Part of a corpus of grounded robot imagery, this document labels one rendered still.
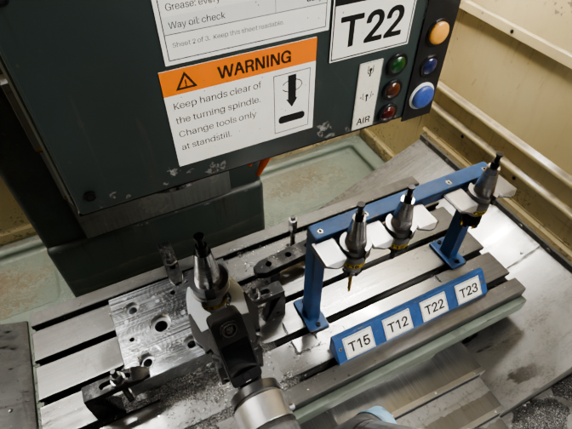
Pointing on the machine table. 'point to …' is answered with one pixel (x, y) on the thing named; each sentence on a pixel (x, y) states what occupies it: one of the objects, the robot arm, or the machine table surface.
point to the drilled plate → (193, 359)
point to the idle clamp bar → (269, 267)
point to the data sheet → (232, 25)
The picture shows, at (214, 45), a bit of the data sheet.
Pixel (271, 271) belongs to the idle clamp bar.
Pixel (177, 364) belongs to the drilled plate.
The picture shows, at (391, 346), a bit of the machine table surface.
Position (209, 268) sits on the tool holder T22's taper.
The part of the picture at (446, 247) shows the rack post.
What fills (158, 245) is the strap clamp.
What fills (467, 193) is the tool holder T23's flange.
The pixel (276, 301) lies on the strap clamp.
